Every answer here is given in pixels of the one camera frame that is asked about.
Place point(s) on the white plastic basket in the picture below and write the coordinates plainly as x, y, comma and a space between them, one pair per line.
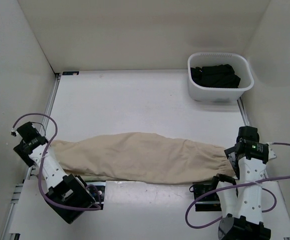
219, 94

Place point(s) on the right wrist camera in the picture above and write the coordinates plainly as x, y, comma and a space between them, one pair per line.
248, 133

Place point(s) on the aluminium frame rail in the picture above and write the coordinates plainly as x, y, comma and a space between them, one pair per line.
52, 96

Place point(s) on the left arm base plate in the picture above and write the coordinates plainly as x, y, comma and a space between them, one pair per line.
97, 190

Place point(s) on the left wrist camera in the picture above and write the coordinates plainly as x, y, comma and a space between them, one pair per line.
27, 132

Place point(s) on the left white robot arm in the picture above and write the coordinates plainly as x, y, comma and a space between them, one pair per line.
67, 194

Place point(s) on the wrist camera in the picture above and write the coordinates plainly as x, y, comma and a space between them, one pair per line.
248, 133
27, 132

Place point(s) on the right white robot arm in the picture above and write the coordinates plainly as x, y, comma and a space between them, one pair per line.
241, 206

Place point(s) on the black trousers in basket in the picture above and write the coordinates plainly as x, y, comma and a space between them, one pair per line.
220, 76

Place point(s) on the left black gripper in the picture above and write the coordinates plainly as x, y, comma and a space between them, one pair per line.
19, 149

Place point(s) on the beige trousers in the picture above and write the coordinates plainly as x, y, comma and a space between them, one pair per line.
143, 157

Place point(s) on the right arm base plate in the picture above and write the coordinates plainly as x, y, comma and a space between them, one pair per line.
210, 203

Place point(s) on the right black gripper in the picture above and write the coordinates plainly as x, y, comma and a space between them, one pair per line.
229, 150

